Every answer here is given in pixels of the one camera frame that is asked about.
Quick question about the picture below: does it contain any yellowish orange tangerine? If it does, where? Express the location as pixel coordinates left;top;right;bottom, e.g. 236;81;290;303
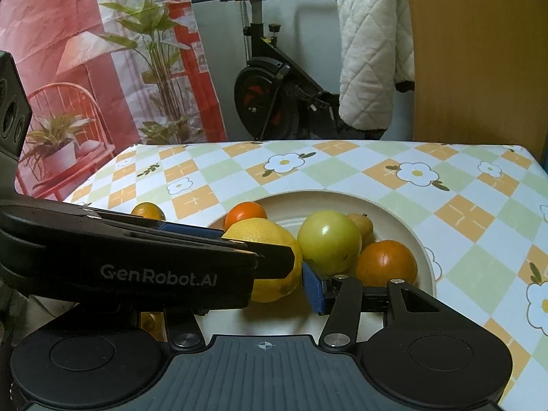
130;202;165;221

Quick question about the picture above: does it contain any green apple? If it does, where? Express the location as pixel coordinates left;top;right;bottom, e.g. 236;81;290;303
297;210;362;275

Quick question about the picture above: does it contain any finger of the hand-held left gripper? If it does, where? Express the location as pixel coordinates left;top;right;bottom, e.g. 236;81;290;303
128;231;297;282
81;205;234;245

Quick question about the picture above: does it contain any wooden board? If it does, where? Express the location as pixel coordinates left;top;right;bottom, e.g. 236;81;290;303
402;0;548;155

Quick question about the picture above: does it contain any printed red backdrop poster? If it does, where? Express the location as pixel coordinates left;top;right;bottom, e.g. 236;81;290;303
0;0;228;201

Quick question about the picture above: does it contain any checked floral tablecloth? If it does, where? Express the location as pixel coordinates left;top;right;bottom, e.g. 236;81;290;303
62;139;548;411

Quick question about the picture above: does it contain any yellow lemon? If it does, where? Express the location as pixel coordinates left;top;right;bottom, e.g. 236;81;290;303
222;217;304;303

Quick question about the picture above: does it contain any cream round plate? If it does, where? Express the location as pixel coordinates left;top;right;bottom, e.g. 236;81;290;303
208;191;437;309

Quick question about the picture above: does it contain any white quilted jacket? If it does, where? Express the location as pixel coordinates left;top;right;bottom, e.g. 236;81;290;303
329;0;416;131

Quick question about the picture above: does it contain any small orange mandarin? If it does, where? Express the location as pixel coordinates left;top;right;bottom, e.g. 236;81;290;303
223;201;268;232

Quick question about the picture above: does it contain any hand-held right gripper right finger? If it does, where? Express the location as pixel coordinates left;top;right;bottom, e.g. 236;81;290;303
302;262;445;350

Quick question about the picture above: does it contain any brown round fruit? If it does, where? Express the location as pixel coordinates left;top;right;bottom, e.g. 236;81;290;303
346;213;374;245

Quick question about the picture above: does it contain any black exercise bike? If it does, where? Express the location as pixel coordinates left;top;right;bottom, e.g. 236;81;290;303
208;0;386;141

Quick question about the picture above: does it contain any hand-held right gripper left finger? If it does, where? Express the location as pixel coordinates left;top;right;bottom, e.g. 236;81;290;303
165;304;206;352

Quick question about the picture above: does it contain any large orange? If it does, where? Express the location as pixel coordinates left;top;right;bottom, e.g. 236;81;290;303
355;240;418;287

